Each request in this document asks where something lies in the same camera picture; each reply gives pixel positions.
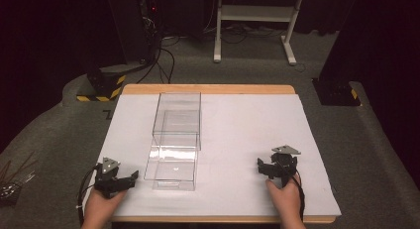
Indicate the black square stand base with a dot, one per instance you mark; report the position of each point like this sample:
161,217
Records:
335,91

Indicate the person's right hand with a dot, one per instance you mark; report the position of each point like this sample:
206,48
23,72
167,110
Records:
285,199

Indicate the person's left hand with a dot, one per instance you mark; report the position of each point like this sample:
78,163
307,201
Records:
100,206

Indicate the clear plastic drawer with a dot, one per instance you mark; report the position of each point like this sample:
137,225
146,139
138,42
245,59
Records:
171,166

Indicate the dark folded tripod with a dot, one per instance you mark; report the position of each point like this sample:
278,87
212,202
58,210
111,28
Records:
13,184

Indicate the black equipment column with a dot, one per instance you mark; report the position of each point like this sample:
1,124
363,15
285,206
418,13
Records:
132,24

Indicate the black yellow-striped stand base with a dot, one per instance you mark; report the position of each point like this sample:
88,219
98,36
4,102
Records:
104,82

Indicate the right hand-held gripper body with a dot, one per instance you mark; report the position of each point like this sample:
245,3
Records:
284,164

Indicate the white metal stand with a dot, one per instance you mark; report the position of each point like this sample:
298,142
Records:
254,13

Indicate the white table sheet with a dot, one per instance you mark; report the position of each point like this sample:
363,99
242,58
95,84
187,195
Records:
251,133

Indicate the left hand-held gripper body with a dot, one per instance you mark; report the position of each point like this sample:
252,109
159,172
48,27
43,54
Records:
107,182

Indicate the wooden table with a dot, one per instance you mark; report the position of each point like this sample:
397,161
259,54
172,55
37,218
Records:
211,89

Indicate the clear plastic drawer housing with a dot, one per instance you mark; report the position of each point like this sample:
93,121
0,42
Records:
178,118

